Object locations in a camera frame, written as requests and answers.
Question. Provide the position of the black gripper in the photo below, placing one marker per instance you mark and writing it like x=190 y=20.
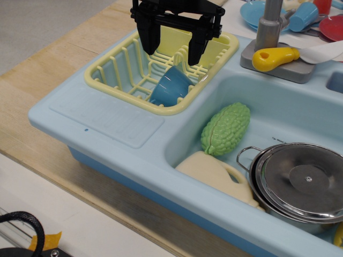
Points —
x=201 y=18

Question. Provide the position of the blue plastic cup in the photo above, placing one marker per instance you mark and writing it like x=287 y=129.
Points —
x=172 y=85

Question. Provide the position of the light blue cup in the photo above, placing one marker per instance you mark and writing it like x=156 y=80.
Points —
x=305 y=14

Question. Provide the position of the red cup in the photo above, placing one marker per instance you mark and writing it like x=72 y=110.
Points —
x=323 y=6

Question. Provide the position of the yellow dish rack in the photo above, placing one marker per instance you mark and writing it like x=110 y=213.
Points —
x=128 y=73

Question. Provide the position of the light blue plate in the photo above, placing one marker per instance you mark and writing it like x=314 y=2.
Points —
x=251 y=12

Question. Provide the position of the grey toy faucet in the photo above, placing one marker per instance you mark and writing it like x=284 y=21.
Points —
x=269 y=28

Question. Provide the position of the green bitter melon toy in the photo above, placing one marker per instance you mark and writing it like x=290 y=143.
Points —
x=225 y=130

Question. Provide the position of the light blue toy sink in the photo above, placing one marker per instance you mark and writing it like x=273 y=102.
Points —
x=141 y=149

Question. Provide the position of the cream plastic jug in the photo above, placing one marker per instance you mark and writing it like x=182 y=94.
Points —
x=219 y=175

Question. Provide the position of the grey utensil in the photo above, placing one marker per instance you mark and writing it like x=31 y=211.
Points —
x=312 y=31

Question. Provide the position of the red plate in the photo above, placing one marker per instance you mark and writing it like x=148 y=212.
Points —
x=331 y=27

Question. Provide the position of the steel pot lid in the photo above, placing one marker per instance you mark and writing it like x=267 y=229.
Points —
x=302 y=179

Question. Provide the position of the yellow tape piece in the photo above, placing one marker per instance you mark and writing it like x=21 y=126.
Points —
x=50 y=242

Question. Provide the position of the steel pot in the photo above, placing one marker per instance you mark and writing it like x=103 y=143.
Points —
x=294 y=222

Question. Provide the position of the yellow toy piece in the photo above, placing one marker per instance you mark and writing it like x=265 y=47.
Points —
x=338 y=237

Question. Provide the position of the yellow handled toy knife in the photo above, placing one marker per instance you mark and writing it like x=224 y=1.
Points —
x=269 y=58

